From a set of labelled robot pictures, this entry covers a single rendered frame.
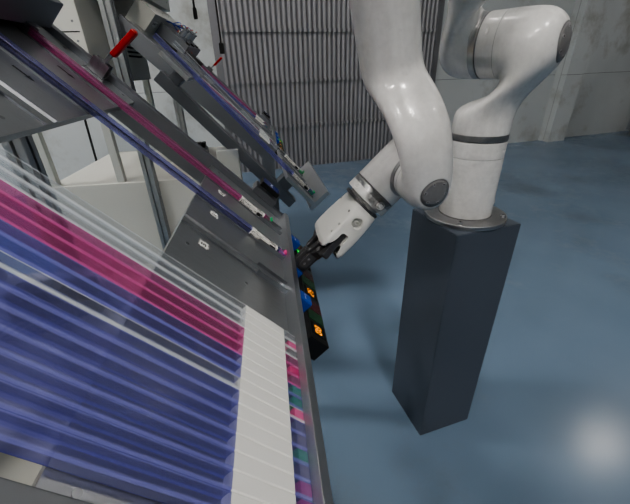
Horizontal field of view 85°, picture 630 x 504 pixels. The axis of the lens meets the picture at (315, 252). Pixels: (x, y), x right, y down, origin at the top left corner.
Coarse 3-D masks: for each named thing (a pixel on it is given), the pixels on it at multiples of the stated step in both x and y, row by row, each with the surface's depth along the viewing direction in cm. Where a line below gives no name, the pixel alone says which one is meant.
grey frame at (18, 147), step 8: (8, 144) 70; (16, 144) 70; (24, 144) 70; (32, 144) 73; (16, 152) 71; (24, 152) 71; (32, 152) 73; (24, 160) 71; (32, 160) 72; (40, 160) 75; (40, 168) 75
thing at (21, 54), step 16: (0, 32) 45; (16, 48) 46; (32, 64) 46; (48, 80) 48; (80, 96) 49; (96, 112) 50; (112, 128) 51; (144, 144) 54; (160, 160) 54; (176, 176) 56; (208, 192) 59; (224, 208) 59; (240, 224) 61
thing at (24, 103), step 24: (0, 24) 50; (0, 48) 45; (24, 48) 50; (0, 72) 41; (24, 72) 45; (72, 72) 56; (0, 96) 38; (24, 96) 41; (48, 96) 45; (96, 96) 56; (120, 96) 64; (0, 120) 35; (24, 120) 38; (48, 120) 41; (72, 120) 46
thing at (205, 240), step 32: (224, 192) 68; (192, 224) 49; (224, 224) 57; (256, 224) 68; (192, 256) 43; (224, 256) 49; (256, 256) 57; (224, 288) 43; (256, 288) 49; (64, 480) 18
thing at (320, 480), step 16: (288, 224) 77; (288, 240) 69; (288, 256) 63; (288, 272) 59; (288, 288) 55; (288, 304) 52; (288, 320) 49; (304, 320) 48; (304, 336) 44; (304, 352) 42; (304, 368) 39; (304, 384) 38; (304, 400) 36; (304, 416) 35; (320, 432) 33; (320, 448) 31; (320, 464) 30; (320, 480) 29; (320, 496) 28
